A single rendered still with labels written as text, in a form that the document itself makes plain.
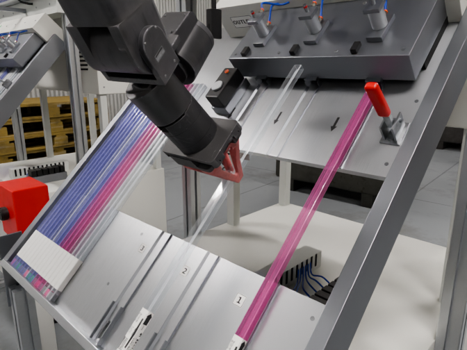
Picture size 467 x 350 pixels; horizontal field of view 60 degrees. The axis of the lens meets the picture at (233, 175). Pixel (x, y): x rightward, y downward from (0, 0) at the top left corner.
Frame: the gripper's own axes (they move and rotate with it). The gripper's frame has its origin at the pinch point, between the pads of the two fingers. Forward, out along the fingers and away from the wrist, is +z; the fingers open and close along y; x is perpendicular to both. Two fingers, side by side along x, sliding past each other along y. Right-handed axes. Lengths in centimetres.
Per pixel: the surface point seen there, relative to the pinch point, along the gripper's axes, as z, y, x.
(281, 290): 5.0, -12.5, 11.3
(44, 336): 47, 83, 51
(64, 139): 117, 333, -44
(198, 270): 4.8, 1.0, 13.8
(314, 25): -2.3, -0.6, -27.8
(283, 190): 72, 46, -31
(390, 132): 5.4, -16.3, -14.3
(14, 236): 4, 53, 26
